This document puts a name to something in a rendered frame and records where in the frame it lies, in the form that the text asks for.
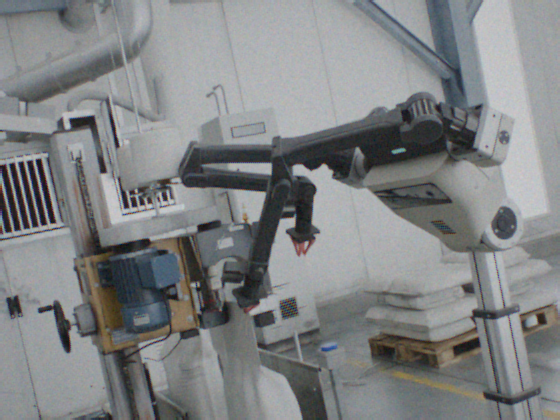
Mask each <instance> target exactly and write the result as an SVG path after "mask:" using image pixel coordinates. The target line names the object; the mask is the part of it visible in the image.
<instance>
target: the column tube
mask: <svg viewBox="0 0 560 420"><path fill-rule="evenodd" d="M78 142H82V146H83V150H84V155H85V159H86V161H84V162H82V165H83V169H84V174H85V178H86V183H87V187H88V191H89V195H90V201H91V204H92V210H93V213H94V217H95V219H94V220H95V222H96V226H97V231H99V230H103V229H108V228H113V227H112V223H111V218H110V214H109V209H108V205H107V200H106V196H105V191H104V188H103V183H102V179H101V174H100V170H99V165H98V161H97V156H96V152H95V147H94V143H93V139H92V135H91V130H90V129H84V130H78V131H72V132H65V133H59V134H54V135H53V137H52V138H51V139H50V144H51V148H52V152H53V157H54V161H55V166H56V170H57V175H58V179H59V183H60V188H61V191H62V190H64V194H65V199H66V203H67V208H68V212H69V216H70V221H71V225H72V226H70V223H69V227H70V231H71V236H72V239H73V243H74V248H75V252H76V257H77V259H83V258H86V257H91V256H95V255H97V254H96V248H95V246H94V241H93V237H92V233H91V229H90V224H89V219H88V215H87V210H86V206H85V201H84V197H83V193H82V192H83V191H82V189H81V185H80V183H81V182H80V178H83V176H81V177H80V176H79V172H78V167H77V163H74V164H71V162H70V157H69V153H68V148H67V144H73V143H78ZM101 248H102V252H103V254H104V253H108V252H113V250H112V245H108V246H101ZM80 274H81V283H82V287H83V291H84V294H88V295H91V291H90V286H89V283H88V278H87V274H86V272H80ZM96 348H97V352H98V357H99V361H100V365H101V370H102V374H103V379H104V382H105V387H106V391H107V395H108V400H109V404H110V409H111V413H112V418H113V420H133V416H132V412H131V407H130V398H129V394H128V389H127V385H126V379H125V377H124V373H123V372H124V371H123V368H122V364H121V359H120V355H119V353H120V352H119V350H115V351H112V352H109V353H105V352H104V351H103V350H101V349H99V348H98V347H96ZM138 348H139V345H138V344H135V345H131V346H129V347H125V353H126V356H128V355H130V354H131V353H132V352H134V351H135V350H137V349H138ZM127 361H136V363H128V366H129V371H130V379H131V383H132V389H133V392H134V398H135V401H136V407H137V410H138V414H139V419H140V420H155V416H154V412H153V407H152V403H151V398H150V394H149V389H148V385H147V380H146V377H145V372H144V368H143V363H142V359H141V354H140V351H138V352H137V353H135V354H133V355H132V356H131V357H129V358H128V359H127ZM130 379H127V380H130Z"/></svg>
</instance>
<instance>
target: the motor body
mask: <svg viewBox="0 0 560 420"><path fill-rule="evenodd" d="M157 250H158V249H157V246H151V247H145V248H140V249H136V250H135V251H132V252H130V251H127V252H123V253H119V254H115V255H112V256H109V260H110V261H111V262H110V266H111V271H112V275H113V280H114V284H115V288H116V292H117V296H118V301H119V303H120V304H123V305H124V307H122V308H121V309H120V310H121V314H122V318H123V322H124V326H125V329H126V330H127V331H129V332H130V333H132V334H139V333H145V332H150V331H157V330H160V329H163V328H165V327H167V326H169V319H168V314H167V310H166V306H165V302H164V299H163V296H162V294H161V293H160V292H159V288H143V287H142V284H141V279H140V275H139V270H138V266H137V263H138V261H141V260H145V259H149V258H152V257H156V256H159V255H158V252H155V251H157ZM167 302H168V306H169V311H170V315H171V321H172V318H173V316H172V311H171V306H170V301H169V297H167Z"/></svg>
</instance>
